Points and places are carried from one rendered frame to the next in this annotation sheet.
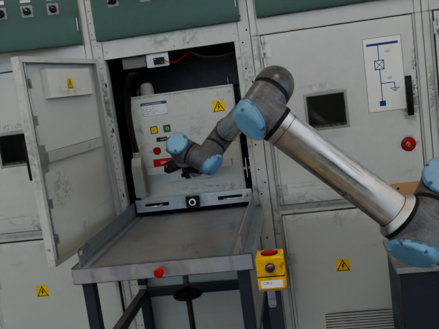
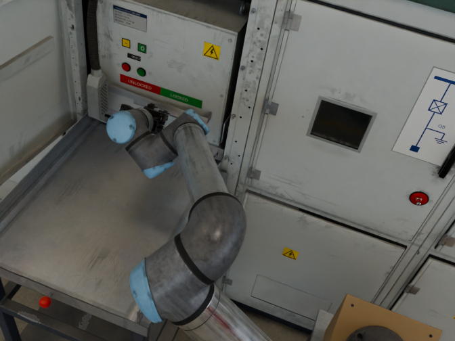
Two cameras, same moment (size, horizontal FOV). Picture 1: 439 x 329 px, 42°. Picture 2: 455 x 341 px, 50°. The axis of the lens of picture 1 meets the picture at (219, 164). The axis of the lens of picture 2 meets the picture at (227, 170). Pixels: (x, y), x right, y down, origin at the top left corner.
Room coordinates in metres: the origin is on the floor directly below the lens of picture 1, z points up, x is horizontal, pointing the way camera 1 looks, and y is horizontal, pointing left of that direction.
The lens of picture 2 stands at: (1.14, -0.24, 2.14)
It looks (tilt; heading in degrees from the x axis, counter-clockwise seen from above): 44 degrees down; 4
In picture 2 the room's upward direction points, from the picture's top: 11 degrees clockwise
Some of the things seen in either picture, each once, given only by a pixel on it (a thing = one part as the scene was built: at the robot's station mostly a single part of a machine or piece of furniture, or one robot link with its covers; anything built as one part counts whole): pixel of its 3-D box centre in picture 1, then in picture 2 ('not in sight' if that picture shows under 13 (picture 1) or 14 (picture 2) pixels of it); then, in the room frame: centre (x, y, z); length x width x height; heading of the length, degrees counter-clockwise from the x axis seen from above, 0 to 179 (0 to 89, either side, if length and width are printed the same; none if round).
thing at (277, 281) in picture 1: (271, 269); not in sight; (1.58, -0.11, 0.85); 0.08 x 0.08 x 0.10; 82
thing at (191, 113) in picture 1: (185, 145); (160, 76); (2.54, 0.14, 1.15); 0.48 x 0.01 x 0.48; 82
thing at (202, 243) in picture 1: (179, 239); (109, 212); (2.16, 0.19, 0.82); 0.68 x 0.62 x 0.06; 172
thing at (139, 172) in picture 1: (140, 177); (98, 93); (2.50, 0.36, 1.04); 0.08 x 0.05 x 0.17; 172
